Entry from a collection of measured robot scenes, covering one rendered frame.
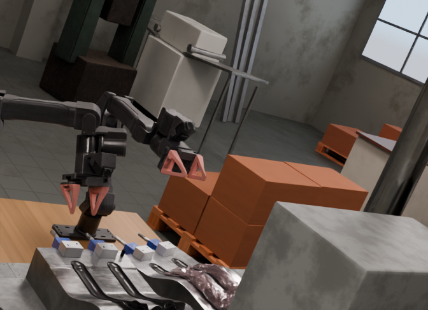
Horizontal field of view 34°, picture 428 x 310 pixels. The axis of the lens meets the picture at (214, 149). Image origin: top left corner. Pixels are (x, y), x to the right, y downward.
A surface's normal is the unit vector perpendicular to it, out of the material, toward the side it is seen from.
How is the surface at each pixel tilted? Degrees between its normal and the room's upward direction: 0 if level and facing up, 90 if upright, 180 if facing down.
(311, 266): 90
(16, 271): 0
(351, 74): 90
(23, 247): 0
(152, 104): 90
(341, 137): 90
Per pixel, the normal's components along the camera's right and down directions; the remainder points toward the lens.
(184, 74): 0.53, 0.41
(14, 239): 0.37, -0.90
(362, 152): -0.77, -0.15
